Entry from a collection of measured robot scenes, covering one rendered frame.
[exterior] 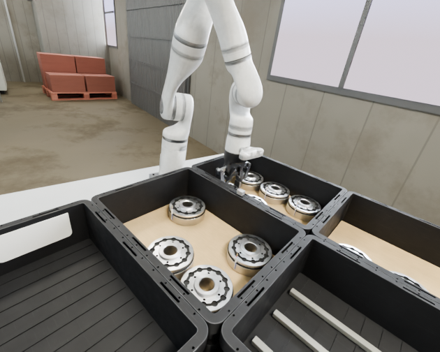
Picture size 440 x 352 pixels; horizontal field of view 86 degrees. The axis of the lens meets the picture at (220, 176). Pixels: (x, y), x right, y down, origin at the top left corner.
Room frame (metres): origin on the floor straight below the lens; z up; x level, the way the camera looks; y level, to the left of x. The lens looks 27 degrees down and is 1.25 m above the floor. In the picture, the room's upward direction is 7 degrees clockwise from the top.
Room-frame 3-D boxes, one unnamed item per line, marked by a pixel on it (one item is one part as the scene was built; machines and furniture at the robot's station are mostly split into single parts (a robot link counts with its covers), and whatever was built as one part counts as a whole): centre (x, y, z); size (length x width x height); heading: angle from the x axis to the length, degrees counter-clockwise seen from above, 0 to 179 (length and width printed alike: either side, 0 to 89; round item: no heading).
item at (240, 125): (0.70, -0.04, 1.12); 0.09 x 0.07 x 0.15; 22
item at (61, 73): (5.63, 3.50, 0.42); 1.41 x 1.00 x 0.84; 131
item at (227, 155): (0.69, -0.04, 0.95); 0.08 x 0.08 x 0.09
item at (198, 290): (0.30, 0.00, 0.86); 0.05 x 0.05 x 0.01
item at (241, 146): (0.68, -0.05, 1.02); 0.11 x 0.09 x 0.06; 44
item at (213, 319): (0.43, 0.04, 0.92); 0.40 x 0.30 x 0.02; 51
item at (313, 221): (0.66, -0.15, 0.92); 0.40 x 0.30 x 0.02; 51
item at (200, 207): (0.55, 0.08, 0.86); 0.10 x 0.10 x 0.01
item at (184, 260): (0.37, 0.09, 0.86); 0.10 x 0.10 x 0.01
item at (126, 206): (0.43, 0.04, 0.87); 0.40 x 0.30 x 0.11; 51
